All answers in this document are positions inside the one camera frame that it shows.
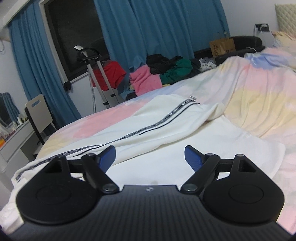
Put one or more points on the standing garment steamer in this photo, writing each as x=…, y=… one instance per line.
x=101, y=83

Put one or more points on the dark window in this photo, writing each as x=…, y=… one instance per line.
x=76, y=32

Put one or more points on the pastel pillow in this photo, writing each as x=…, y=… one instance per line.
x=284, y=37

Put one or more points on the blue denim garment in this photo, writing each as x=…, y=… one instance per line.
x=129, y=92

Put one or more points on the black sofa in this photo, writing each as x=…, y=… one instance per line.
x=247, y=42

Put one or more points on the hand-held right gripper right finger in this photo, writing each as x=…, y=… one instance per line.
x=192, y=158

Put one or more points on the orange box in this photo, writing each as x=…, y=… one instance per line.
x=1, y=143

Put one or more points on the white pants with striped trim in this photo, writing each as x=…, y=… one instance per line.
x=175, y=120

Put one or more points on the grey and black chair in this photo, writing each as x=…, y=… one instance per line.
x=38, y=113

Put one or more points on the pastel patterned bed cover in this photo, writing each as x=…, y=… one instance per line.
x=254, y=92

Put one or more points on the green garment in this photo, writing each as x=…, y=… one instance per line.
x=178, y=70

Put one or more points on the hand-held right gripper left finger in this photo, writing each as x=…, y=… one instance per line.
x=106, y=157

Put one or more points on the pink garment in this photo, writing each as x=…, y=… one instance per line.
x=144, y=80

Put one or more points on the wavy framed mirror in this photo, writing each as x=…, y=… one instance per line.
x=7, y=109

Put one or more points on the quilted headboard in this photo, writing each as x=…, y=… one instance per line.
x=286, y=16

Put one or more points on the white patterned cloth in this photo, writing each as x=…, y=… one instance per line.
x=207, y=63

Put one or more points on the black clothes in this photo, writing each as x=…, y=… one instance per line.
x=161, y=63

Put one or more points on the wall socket with charger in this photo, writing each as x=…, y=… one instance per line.
x=262, y=27

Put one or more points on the brown paper bag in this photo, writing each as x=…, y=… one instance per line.
x=223, y=47

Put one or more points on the blue curtain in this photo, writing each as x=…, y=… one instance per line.
x=37, y=64
x=157, y=25

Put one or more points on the red garment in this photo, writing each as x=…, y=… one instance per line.
x=113, y=73

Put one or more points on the white dressing table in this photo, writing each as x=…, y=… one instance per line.
x=16, y=143

